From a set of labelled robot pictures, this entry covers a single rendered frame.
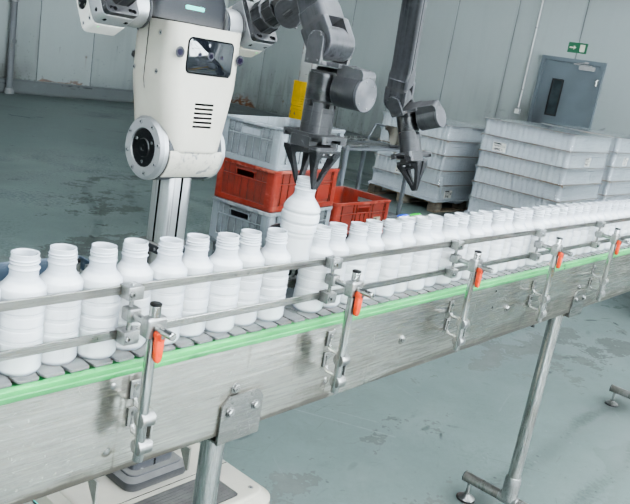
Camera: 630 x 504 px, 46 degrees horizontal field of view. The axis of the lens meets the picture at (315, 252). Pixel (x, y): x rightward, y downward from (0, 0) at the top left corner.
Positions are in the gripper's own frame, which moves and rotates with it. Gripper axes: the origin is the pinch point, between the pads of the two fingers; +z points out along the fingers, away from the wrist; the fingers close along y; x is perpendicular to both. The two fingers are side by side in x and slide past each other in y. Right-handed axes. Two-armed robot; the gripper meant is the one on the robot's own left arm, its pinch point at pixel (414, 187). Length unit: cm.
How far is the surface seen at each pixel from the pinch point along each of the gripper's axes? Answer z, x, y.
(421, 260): 17.9, -17.0, -25.8
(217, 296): 18, -16, -86
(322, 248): 12, -18, -61
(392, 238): 12.2, -18.0, -37.4
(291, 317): 25, -14, -67
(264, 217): -2, 164, 107
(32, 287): 13, -19, -119
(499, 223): 11.8, -18.1, 10.3
